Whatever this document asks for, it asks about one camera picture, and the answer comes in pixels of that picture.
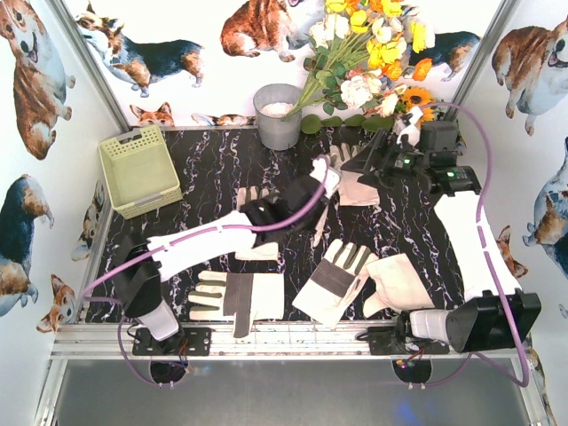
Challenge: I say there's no work glove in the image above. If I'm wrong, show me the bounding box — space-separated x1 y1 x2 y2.
292 239 379 328
363 254 435 319
329 143 380 207
235 185 279 261
312 206 328 249
188 271 285 339

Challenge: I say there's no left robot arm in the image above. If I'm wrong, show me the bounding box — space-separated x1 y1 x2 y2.
114 172 341 351

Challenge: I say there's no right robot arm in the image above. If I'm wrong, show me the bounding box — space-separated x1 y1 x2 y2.
341 122 541 352

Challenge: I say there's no green plastic storage basket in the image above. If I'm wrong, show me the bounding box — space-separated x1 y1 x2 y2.
98 125 182 219

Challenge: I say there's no small sunflower pot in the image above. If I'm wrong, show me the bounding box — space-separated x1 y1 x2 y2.
401 86 445 128

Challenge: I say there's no grey metal bucket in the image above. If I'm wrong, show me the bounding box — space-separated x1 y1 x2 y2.
253 83 302 151

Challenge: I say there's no artificial flower bouquet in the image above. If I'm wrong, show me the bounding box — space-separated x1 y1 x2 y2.
288 1 436 117

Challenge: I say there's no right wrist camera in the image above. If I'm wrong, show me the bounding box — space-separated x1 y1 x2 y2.
393 106 423 146

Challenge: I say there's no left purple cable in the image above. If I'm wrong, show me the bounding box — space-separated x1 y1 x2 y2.
82 162 332 390

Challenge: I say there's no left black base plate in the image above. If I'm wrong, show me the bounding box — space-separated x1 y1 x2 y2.
127 327 212 357

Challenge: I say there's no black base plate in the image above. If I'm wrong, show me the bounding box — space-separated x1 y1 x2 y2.
355 327 450 355
127 327 212 357

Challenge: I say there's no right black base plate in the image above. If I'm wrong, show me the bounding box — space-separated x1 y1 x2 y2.
355 327 450 355

